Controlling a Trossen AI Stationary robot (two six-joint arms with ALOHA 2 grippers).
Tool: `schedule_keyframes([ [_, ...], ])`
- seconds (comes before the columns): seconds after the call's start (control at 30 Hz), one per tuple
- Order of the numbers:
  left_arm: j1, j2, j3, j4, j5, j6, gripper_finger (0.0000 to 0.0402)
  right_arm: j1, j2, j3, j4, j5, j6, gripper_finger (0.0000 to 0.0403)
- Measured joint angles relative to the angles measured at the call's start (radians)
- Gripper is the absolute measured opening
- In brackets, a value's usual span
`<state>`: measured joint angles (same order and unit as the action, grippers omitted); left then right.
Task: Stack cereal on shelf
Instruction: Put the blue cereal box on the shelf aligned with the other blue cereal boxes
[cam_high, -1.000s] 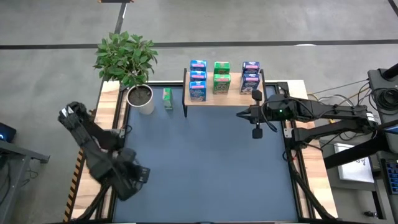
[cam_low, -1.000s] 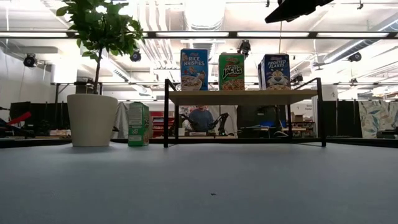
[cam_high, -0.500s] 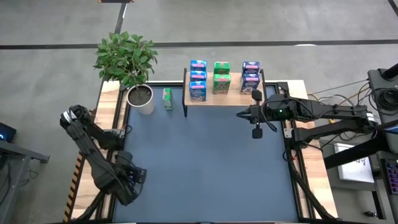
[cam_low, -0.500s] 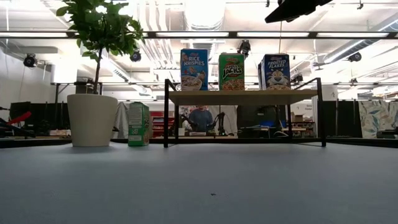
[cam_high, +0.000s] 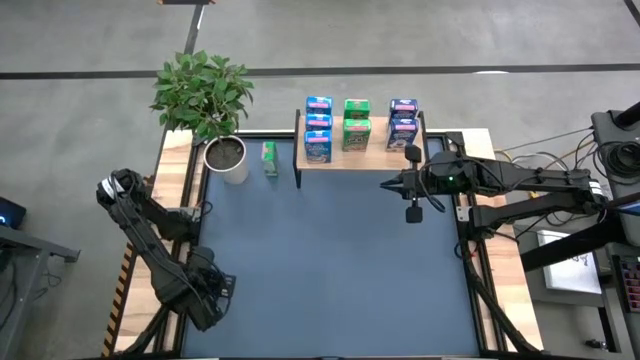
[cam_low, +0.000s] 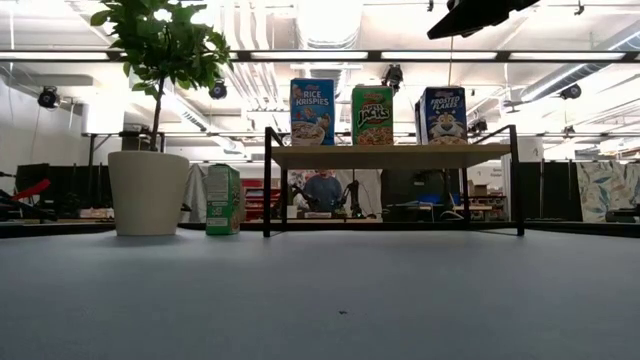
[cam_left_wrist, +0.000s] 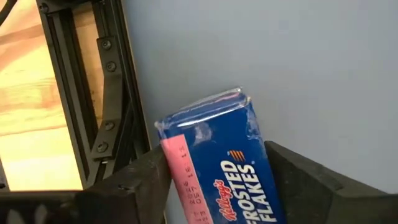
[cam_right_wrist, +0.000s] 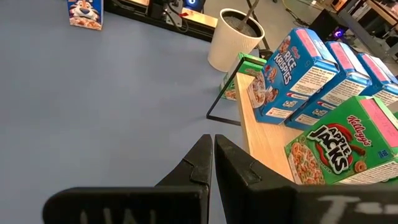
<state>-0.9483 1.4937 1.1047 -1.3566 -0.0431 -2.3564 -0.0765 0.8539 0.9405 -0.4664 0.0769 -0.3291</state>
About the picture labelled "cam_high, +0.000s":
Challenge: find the coiled black cable bundle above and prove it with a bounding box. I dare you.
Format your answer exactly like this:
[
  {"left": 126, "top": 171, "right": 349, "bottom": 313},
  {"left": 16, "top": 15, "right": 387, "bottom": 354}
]
[{"left": 597, "top": 141, "right": 640, "bottom": 181}]

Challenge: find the blue-grey table mat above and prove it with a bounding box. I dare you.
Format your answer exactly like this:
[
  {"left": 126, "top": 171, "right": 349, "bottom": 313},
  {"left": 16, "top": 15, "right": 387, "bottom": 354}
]
[{"left": 182, "top": 137, "right": 481, "bottom": 359}]

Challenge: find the Frosted Flakes blue cereal box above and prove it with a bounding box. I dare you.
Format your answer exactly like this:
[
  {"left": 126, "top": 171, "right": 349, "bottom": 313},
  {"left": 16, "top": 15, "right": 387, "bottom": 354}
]
[
  {"left": 385, "top": 117, "right": 421, "bottom": 153},
  {"left": 389, "top": 97, "right": 420, "bottom": 121}
]

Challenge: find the yellow-black hazard tape strip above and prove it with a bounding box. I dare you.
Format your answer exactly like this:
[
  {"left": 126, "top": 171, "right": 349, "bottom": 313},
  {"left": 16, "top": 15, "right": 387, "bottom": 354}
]
[{"left": 101, "top": 219, "right": 140, "bottom": 359}]

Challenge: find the wooden shelf with black frame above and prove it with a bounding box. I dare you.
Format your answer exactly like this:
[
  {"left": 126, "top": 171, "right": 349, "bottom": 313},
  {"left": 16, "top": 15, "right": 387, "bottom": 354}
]
[{"left": 292, "top": 108, "right": 430, "bottom": 190}]

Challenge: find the keyboard with coloured keys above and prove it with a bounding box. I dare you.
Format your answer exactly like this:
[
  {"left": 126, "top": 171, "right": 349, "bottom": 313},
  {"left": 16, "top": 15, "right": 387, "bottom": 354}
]
[{"left": 610, "top": 253, "right": 640, "bottom": 312}]

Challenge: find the white board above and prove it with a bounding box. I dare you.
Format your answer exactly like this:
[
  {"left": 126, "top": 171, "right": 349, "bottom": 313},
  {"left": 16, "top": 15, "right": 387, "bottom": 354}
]
[{"left": 536, "top": 228, "right": 604, "bottom": 296}]

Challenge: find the green leafy plant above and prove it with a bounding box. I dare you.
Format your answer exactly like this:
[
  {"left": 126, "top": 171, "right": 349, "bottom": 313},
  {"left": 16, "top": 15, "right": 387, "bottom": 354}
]
[{"left": 149, "top": 49, "right": 255, "bottom": 141}]

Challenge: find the grey side desk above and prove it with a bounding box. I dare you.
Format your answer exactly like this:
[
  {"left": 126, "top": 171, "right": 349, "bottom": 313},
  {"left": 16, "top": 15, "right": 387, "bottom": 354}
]
[{"left": 0, "top": 224, "right": 81, "bottom": 360}]

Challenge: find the black diagonal beam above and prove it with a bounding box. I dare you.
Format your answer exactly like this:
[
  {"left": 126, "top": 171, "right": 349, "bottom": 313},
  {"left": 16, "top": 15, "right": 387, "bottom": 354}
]
[{"left": 519, "top": 197, "right": 640, "bottom": 274}]

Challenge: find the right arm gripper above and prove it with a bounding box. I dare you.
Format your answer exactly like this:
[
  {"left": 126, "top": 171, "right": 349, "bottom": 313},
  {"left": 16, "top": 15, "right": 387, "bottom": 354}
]
[{"left": 379, "top": 144, "right": 474, "bottom": 224}]

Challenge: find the dark monitor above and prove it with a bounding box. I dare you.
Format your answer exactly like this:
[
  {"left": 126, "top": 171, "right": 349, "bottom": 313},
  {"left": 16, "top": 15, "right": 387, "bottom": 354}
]
[{"left": 0, "top": 196, "right": 28, "bottom": 230}]

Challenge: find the Rice Krispies blue cereal box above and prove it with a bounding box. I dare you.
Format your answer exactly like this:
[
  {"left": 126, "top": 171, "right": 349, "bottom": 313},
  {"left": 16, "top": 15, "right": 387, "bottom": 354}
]
[
  {"left": 303, "top": 129, "right": 334, "bottom": 165},
  {"left": 305, "top": 113, "right": 334, "bottom": 133},
  {"left": 305, "top": 95, "right": 334, "bottom": 116}
]

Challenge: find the grey equipment cart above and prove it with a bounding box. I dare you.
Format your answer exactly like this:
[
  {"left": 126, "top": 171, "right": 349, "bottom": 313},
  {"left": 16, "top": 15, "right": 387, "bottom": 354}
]
[{"left": 589, "top": 108, "right": 640, "bottom": 201}]

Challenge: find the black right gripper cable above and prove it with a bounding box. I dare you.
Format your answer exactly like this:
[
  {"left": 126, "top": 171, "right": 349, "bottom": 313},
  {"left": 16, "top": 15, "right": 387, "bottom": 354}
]
[{"left": 417, "top": 162, "right": 446, "bottom": 214}]

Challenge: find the Apple Jacks green cereal box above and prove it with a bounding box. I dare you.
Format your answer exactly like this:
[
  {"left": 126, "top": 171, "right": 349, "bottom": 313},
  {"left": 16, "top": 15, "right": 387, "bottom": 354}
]
[
  {"left": 341, "top": 118, "right": 373, "bottom": 153},
  {"left": 261, "top": 140, "right": 280, "bottom": 178},
  {"left": 343, "top": 98, "right": 372, "bottom": 121}
]

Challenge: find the black table frame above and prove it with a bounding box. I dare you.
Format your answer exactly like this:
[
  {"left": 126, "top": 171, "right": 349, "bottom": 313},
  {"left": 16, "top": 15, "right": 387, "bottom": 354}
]
[{"left": 119, "top": 130, "right": 544, "bottom": 359}]

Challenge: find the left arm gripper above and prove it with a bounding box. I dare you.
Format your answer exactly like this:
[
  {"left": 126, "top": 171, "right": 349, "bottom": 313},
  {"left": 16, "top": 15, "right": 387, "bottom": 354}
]
[{"left": 184, "top": 245, "right": 237, "bottom": 332}]

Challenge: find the cream plant pot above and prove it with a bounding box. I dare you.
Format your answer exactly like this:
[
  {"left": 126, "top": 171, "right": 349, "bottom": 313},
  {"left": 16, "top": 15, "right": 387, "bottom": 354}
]
[{"left": 202, "top": 134, "right": 250, "bottom": 185}]

